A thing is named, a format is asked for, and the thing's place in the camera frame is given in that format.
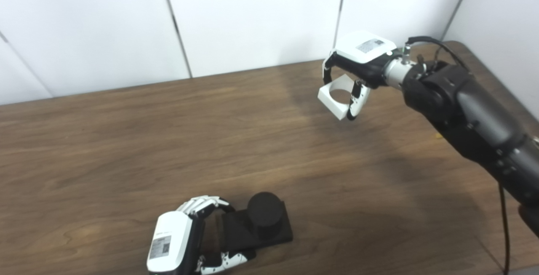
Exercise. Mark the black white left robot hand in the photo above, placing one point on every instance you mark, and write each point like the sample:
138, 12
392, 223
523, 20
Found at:
170, 241

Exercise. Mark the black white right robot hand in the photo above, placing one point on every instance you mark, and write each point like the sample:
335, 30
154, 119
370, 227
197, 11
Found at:
366, 56

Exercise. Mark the white square piece with hole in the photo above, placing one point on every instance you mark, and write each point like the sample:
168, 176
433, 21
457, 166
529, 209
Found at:
332, 105

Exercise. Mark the black peg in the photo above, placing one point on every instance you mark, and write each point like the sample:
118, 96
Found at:
261, 220

